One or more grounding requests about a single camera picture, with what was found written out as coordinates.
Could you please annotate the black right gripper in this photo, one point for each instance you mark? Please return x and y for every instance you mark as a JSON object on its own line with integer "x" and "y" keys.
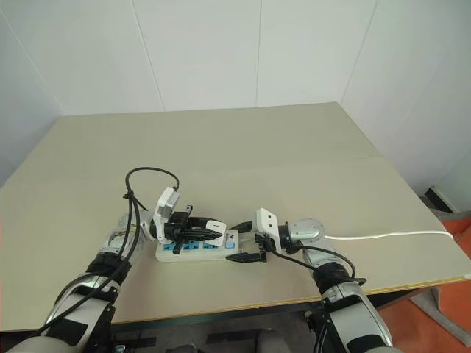
{"x": 263, "y": 246}

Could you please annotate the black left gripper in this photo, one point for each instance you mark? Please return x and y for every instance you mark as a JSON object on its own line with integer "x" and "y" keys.
{"x": 177, "y": 225}

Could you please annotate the white charger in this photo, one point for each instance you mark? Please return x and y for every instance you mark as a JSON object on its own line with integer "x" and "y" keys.
{"x": 216, "y": 231}

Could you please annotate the white power strip blue sockets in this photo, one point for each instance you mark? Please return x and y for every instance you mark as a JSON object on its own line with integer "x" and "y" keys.
{"x": 198, "y": 252}

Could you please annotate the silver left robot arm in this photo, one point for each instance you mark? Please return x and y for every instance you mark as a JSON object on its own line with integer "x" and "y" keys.
{"x": 99, "y": 294}

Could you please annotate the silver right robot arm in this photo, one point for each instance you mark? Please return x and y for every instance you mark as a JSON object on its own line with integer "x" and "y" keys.
{"x": 353, "y": 309}

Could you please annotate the grey rounded shape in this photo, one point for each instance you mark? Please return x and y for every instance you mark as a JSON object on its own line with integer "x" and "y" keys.
{"x": 273, "y": 342}

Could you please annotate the white and black floor box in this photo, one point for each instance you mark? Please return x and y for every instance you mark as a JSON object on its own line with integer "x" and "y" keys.
{"x": 441, "y": 200}

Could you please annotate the grey table leg base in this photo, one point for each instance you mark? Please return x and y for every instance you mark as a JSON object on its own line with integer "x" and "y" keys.
{"x": 441, "y": 301}

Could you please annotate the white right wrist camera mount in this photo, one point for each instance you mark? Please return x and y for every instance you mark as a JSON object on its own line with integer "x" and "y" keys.
{"x": 267, "y": 222}

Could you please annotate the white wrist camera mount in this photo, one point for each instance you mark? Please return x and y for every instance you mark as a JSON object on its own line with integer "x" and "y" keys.
{"x": 166, "y": 206}
{"x": 267, "y": 222}

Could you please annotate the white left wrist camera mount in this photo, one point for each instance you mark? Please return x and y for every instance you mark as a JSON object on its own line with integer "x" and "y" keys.
{"x": 166, "y": 206}

